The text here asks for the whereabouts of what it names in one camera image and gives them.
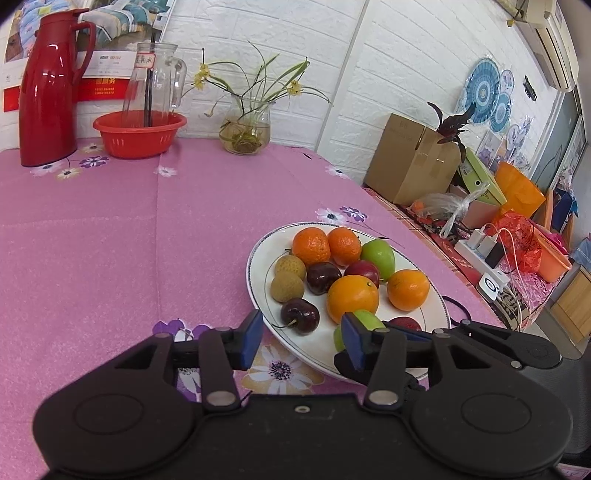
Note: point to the cardboard box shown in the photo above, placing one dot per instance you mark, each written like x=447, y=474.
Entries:
x=406, y=161

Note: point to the medium blue round doily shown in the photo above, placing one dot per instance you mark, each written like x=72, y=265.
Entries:
x=501, y=113

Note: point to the green box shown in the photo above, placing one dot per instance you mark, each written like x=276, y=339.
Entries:
x=480, y=177

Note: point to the wooden cabinet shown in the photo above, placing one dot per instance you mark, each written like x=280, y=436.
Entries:
x=575, y=304

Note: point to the orange basket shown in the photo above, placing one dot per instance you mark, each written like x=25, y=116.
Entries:
x=551, y=263

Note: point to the pink box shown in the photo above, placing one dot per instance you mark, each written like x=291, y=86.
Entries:
x=480, y=213

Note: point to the red thermos jug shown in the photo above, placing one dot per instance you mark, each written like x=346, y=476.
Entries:
x=46, y=101

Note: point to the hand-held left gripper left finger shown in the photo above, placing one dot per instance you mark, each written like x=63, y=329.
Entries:
x=251, y=337

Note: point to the large blue round doily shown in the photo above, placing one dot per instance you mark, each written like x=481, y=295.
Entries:
x=482, y=90

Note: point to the orange bag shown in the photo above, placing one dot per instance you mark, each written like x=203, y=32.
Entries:
x=519, y=189

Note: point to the red plastic bag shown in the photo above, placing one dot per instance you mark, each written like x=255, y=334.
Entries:
x=521, y=235

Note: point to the purple leaved plant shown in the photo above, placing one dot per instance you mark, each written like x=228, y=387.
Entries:
x=450, y=127

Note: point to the white air conditioner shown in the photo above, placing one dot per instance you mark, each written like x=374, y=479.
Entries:
x=549, y=41

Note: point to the dark red cherry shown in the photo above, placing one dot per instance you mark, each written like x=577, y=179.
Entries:
x=300, y=316
x=323, y=278

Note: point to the glass vase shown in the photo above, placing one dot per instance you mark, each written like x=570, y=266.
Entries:
x=244, y=136

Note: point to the brown longan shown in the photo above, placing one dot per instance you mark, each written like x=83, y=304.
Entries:
x=290, y=266
x=287, y=287

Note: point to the smooth round orange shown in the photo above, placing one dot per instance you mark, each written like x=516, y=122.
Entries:
x=408, y=290
x=353, y=299

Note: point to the wall poster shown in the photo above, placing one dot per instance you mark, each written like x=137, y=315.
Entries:
x=111, y=64

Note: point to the clear plastic bag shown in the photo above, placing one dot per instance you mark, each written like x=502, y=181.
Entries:
x=436, y=205

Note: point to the orange mandarin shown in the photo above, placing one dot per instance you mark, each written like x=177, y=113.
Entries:
x=344, y=246
x=311, y=247

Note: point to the glass pitcher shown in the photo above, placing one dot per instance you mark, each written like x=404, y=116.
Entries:
x=161, y=83

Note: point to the white charger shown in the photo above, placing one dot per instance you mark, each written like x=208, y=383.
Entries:
x=478, y=240

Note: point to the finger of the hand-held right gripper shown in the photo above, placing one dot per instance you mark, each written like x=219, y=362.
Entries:
x=346, y=367
x=489, y=344

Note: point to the green apple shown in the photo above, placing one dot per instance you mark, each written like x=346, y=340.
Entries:
x=371, y=321
x=378, y=258

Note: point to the white plate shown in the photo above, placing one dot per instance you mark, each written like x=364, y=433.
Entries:
x=314, y=344

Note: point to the pink floral tablecloth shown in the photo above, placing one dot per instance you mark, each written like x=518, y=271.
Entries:
x=115, y=254

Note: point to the red plastic basin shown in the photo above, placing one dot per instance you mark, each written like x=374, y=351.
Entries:
x=138, y=141

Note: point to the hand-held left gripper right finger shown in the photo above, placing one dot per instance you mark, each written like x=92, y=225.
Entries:
x=354, y=341

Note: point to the small white square device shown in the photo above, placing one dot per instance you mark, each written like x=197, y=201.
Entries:
x=490, y=287

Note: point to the black charger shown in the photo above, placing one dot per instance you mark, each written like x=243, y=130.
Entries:
x=495, y=254

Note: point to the green orchid plant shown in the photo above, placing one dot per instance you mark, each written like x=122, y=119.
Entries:
x=293, y=87

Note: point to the white power strip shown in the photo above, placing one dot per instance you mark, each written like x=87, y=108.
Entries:
x=466, y=251

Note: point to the dark stirring stick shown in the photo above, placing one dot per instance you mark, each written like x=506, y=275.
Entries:
x=148, y=92

